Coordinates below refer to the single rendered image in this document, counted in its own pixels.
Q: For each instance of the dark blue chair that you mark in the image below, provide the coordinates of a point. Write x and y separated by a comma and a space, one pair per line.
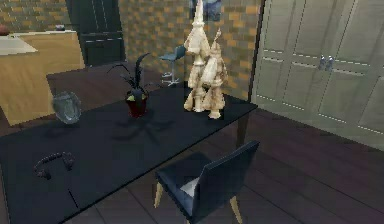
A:
213, 181

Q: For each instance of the clear glass vase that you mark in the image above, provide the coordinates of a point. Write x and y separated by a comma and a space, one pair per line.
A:
67, 107

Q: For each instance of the red bowl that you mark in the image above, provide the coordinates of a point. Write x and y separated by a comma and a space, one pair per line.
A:
3, 30

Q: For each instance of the cream tower sculpture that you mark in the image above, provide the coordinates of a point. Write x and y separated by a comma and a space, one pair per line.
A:
203, 71

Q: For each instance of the teal bar stool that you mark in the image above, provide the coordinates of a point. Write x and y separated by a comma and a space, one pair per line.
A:
173, 58

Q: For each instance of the dark plant in red pot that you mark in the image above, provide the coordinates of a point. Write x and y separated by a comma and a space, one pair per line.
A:
136, 96

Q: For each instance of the black dining table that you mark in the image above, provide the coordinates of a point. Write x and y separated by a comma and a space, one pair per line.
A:
110, 146

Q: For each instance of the dark fridge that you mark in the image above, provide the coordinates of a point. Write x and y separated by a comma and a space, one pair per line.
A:
98, 31

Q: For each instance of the pale green double door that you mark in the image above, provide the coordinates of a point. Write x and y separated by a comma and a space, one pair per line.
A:
320, 70

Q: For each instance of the black headphones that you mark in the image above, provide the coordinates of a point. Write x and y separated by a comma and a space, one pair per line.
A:
53, 163

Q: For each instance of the small dark object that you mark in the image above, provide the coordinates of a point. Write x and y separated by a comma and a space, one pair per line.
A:
60, 27

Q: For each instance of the wooden kitchen counter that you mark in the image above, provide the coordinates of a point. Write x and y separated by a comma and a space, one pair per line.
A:
36, 73

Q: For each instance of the blue framed wall picture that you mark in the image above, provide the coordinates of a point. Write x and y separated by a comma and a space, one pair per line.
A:
211, 8

